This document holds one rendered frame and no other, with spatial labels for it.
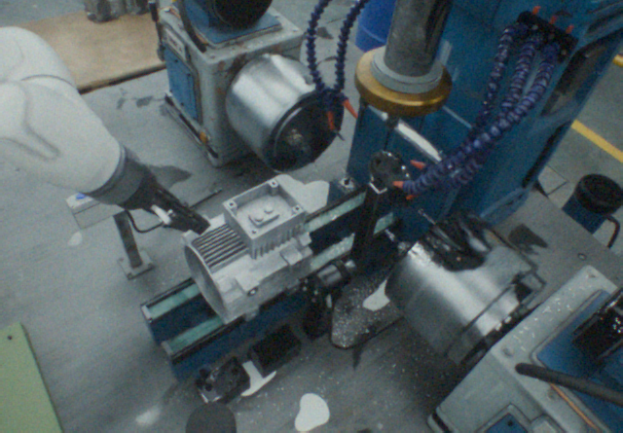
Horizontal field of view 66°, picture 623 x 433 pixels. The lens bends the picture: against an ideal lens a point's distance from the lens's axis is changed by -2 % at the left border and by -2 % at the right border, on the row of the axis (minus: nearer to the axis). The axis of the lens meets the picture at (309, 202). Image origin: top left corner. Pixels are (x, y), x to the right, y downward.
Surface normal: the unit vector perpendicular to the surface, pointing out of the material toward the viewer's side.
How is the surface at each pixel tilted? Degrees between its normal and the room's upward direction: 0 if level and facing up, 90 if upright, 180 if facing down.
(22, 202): 0
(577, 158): 0
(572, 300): 0
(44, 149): 83
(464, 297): 40
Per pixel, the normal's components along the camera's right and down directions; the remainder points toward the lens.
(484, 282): -0.20, -0.46
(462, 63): -0.80, 0.41
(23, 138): 0.41, 0.56
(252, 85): -0.44, -0.23
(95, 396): 0.08, -0.64
